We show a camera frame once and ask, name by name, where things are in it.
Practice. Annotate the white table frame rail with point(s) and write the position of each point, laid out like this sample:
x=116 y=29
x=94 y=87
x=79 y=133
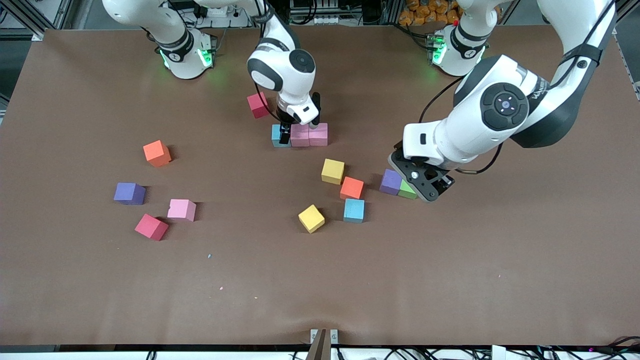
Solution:
x=75 y=356

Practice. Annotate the pink foam cube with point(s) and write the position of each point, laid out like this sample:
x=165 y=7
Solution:
x=181 y=209
x=318 y=135
x=300 y=136

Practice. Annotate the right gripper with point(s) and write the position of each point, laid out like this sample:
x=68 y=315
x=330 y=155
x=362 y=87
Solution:
x=285 y=121

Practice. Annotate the brown table cover sheet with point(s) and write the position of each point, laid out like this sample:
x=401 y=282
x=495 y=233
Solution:
x=450 y=275

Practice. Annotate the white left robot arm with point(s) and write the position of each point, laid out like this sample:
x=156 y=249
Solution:
x=470 y=135

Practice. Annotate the orange foam cube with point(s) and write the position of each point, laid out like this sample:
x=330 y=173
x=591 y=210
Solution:
x=156 y=153
x=351 y=188

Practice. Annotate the blue foam cube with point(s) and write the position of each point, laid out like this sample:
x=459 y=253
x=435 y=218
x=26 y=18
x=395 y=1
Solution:
x=275 y=136
x=354 y=210

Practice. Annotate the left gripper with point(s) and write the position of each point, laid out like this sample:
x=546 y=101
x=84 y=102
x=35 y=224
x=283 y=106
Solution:
x=444 y=183

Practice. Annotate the green foam cube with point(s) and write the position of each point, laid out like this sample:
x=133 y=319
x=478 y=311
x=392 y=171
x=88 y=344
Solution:
x=406 y=192

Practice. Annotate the silver aluminium frame strut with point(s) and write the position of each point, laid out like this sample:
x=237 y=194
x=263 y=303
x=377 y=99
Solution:
x=26 y=20
x=620 y=12

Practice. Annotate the white power strip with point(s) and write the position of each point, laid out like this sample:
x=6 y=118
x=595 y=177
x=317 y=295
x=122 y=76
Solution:
x=217 y=11

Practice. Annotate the red foam cube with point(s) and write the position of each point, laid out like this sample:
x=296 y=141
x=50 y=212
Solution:
x=151 y=227
x=258 y=105

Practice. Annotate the camera mount post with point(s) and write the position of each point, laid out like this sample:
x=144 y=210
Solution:
x=320 y=350

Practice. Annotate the purple foam cube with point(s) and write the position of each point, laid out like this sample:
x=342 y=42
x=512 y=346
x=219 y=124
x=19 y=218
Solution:
x=129 y=193
x=390 y=182

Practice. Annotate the bag of orange lumps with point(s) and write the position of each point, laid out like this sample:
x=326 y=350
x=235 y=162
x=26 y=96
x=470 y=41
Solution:
x=425 y=12

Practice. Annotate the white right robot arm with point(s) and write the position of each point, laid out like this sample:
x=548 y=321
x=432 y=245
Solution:
x=285 y=75

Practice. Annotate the yellow foam cube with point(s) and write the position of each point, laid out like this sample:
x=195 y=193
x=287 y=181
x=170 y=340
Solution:
x=332 y=171
x=311 y=218

